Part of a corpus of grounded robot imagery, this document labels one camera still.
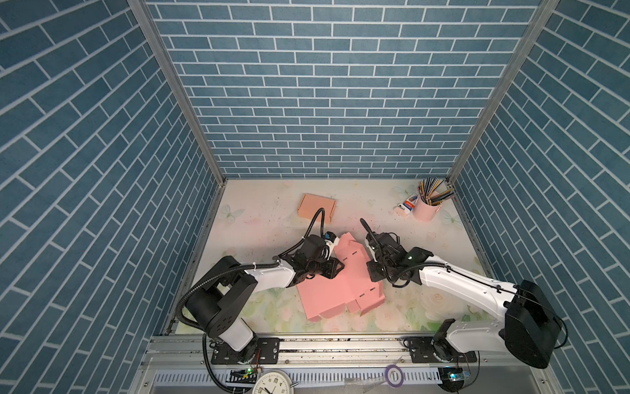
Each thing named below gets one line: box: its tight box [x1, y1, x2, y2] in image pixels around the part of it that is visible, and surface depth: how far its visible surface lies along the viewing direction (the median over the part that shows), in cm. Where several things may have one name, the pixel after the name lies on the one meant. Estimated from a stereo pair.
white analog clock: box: [251, 369, 295, 394], surface depth 67 cm
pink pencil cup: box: [412, 197, 443, 223], surface depth 101 cm
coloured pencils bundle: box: [417, 177, 456, 207], surface depth 103 cm
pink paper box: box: [296, 232, 386, 322], surface depth 86 cm
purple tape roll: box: [384, 364, 404, 389], surface depth 72 cm
